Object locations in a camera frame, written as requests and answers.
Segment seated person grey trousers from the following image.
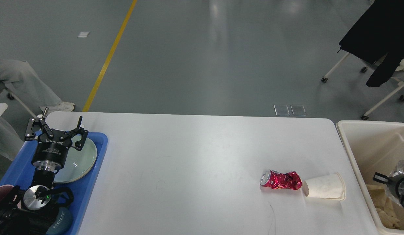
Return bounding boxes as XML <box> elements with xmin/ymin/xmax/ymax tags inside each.
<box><xmin>0</xmin><ymin>58</ymin><xmax>75</xmax><ymax>161</ymax></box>

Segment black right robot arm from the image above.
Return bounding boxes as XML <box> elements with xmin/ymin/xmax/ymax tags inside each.
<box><xmin>373</xmin><ymin>172</ymin><xmax>404</xmax><ymax>209</ymax></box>

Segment blue plastic tray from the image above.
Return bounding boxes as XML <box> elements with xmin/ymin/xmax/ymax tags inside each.
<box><xmin>0</xmin><ymin>132</ymin><xmax>108</xmax><ymax>235</ymax></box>

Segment pink ribbed mug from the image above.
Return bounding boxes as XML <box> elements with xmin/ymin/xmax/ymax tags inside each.
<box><xmin>0</xmin><ymin>184</ymin><xmax>15</xmax><ymax>201</ymax></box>

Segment brown paper ball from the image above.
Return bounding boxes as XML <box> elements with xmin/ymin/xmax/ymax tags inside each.
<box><xmin>375</xmin><ymin>201</ymin><xmax>400</xmax><ymax>229</ymax></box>

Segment black jacket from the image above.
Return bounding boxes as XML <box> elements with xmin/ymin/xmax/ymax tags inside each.
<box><xmin>339</xmin><ymin>0</ymin><xmax>404</xmax><ymax>87</ymax></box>

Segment red foil wrapper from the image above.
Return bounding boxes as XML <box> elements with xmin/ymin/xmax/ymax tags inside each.
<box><xmin>259</xmin><ymin>170</ymin><xmax>303</xmax><ymax>190</ymax></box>

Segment aluminium foil with paper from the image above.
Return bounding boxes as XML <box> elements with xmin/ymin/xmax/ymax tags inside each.
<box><xmin>385</xmin><ymin>160</ymin><xmax>404</xmax><ymax>206</ymax></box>

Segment grey chair with legs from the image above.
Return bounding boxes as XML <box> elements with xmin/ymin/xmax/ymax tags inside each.
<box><xmin>0</xmin><ymin>82</ymin><xmax>36</xmax><ymax>128</ymax></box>

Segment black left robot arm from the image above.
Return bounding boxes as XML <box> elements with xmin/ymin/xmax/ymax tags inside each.
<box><xmin>0</xmin><ymin>115</ymin><xmax>88</xmax><ymax>235</ymax></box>

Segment dark teal mug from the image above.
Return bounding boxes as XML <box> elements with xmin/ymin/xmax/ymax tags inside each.
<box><xmin>46</xmin><ymin>207</ymin><xmax>73</xmax><ymax>235</ymax></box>

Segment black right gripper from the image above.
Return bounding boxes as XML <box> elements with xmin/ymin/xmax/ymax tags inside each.
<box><xmin>373</xmin><ymin>172</ymin><xmax>404</xmax><ymax>203</ymax></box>

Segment white tissue roll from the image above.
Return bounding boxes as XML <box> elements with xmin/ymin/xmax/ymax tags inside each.
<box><xmin>302</xmin><ymin>173</ymin><xmax>346</xmax><ymax>201</ymax></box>

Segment mint green plate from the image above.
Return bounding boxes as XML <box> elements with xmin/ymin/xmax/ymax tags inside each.
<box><xmin>65</xmin><ymin>137</ymin><xmax>97</xmax><ymax>165</ymax></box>

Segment beige plastic bin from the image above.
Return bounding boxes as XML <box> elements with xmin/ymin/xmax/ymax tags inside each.
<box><xmin>336</xmin><ymin>120</ymin><xmax>404</xmax><ymax>235</ymax></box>

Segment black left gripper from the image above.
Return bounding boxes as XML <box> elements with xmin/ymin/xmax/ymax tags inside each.
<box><xmin>25</xmin><ymin>108</ymin><xmax>89</xmax><ymax>170</ymax></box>

